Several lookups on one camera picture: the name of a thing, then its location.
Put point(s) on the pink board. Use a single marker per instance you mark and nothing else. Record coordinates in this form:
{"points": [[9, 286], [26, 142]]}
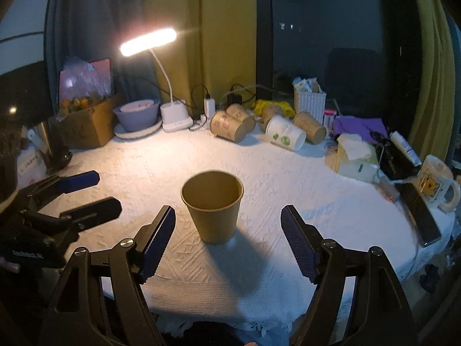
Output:
{"points": [[102, 70]]}

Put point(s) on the plain brown paper cup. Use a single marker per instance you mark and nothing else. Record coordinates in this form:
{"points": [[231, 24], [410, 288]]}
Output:
{"points": [[214, 220]]}

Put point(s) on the tissue box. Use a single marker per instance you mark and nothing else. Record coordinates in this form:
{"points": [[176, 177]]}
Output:
{"points": [[354, 165]]}

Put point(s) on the white labelled packet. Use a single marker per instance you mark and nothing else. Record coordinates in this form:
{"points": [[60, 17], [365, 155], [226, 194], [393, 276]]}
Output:
{"points": [[32, 167]]}

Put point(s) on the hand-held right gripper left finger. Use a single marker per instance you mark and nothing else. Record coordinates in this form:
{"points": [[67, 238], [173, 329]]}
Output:
{"points": [[158, 245]]}

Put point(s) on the white wicker basket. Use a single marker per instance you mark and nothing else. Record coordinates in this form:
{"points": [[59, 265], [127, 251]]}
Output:
{"points": [[309, 104]]}

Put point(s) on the black pouch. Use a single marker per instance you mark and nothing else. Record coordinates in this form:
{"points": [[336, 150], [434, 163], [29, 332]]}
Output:
{"points": [[394, 158]]}

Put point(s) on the printed brown paper cup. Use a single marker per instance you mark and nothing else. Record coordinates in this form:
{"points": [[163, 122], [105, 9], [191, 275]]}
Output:
{"points": [[309, 126], [270, 113], [240, 112], [225, 126]]}

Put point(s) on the black smartphone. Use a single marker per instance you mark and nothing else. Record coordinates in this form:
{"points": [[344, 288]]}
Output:
{"points": [[419, 212]]}

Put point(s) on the cardboard box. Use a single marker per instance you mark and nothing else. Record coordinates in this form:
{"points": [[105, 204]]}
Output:
{"points": [[90, 126]]}

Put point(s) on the white tube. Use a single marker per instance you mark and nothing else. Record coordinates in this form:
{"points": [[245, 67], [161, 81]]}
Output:
{"points": [[405, 147]]}

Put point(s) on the steel kettle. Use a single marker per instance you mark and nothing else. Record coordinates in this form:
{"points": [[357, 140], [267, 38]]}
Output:
{"points": [[48, 140]]}

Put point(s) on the white textured tablecloth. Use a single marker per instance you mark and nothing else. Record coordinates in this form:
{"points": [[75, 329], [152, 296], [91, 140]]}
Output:
{"points": [[151, 173]]}

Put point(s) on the white plate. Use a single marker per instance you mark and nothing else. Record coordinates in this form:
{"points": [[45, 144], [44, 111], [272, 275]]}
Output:
{"points": [[142, 134]]}

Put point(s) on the yellow cloth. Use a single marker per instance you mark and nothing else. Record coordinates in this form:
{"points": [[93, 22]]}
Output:
{"points": [[282, 107]]}

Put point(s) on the purple bowl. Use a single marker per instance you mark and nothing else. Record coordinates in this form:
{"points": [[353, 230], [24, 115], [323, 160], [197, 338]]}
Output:
{"points": [[137, 119]]}

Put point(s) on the yellow curtain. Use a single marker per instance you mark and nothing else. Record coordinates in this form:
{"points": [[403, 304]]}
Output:
{"points": [[434, 79], [223, 43]]}

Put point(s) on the purple cloth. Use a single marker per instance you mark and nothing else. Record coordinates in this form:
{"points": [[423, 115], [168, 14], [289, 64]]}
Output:
{"points": [[356, 126]]}

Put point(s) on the grey curtain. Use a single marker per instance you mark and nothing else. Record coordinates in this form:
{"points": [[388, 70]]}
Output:
{"points": [[79, 14]]}

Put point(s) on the black charger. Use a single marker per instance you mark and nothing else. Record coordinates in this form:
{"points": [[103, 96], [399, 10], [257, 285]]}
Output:
{"points": [[236, 100]]}

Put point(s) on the white charger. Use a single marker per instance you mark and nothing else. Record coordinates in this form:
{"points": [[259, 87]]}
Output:
{"points": [[209, 107]]}

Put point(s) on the clear plastic bag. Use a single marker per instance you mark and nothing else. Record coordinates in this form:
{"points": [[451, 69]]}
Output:
{"points": [[77, 79]]}

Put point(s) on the white printed mug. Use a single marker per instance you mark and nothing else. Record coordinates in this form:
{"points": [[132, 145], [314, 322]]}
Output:
{"points": [[432, 182]]}

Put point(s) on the packets in basket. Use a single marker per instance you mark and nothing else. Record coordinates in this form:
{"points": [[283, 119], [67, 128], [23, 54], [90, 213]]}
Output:
{"points": [[306, 84]]}

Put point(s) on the white green-dotted paper cup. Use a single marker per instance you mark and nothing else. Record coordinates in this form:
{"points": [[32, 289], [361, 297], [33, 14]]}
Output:
{"points": [[284, 133]]}

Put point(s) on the white desk lamp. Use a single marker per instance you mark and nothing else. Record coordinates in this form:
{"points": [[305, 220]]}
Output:
{"points": [[147, 41]]}

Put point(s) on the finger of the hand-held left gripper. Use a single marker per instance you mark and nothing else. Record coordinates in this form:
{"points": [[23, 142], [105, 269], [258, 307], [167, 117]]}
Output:
{"points": [[99, 209], [81, 181]]}

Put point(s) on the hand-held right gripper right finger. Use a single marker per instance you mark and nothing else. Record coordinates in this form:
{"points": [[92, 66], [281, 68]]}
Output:
{"points": [[297, 239]]}

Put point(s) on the pile of small oranges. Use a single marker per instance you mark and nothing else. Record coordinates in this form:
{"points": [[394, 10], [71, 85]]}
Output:
{"points": [[74, 103]]}

